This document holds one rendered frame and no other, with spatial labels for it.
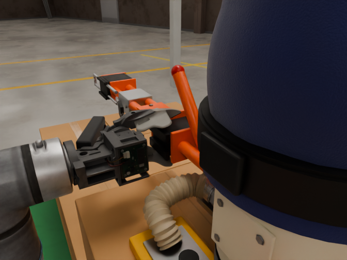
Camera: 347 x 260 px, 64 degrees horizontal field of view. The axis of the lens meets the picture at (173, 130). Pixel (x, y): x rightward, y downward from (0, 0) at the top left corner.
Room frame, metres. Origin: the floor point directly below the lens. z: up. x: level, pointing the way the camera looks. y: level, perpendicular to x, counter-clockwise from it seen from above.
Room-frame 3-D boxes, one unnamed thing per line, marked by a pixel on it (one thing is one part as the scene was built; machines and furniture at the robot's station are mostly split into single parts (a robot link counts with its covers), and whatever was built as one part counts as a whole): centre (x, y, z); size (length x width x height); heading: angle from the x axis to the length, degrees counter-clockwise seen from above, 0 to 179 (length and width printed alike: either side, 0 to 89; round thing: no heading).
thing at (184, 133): (0.46, -0.01, 1.08); 0.10 x 0.08 x 0.06; 120
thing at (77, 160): (0.39, 0.11, 1.07); 0.12 x 0.09 x 0.08; 119
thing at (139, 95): (0.65, 0.09, 1.07); 0.07 x 0.07 x 0.04; 30
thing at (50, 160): (0.36, 0.18, 1.08); 0.09 x 0.05 x 0.10; 29
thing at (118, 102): (0.69, 0.18, 1.08); 0.31 x 0.03 x 0.05; 30
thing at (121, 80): (0.77, 0.16, 1.08); 0.08 x 0.07 x 0.05; 30
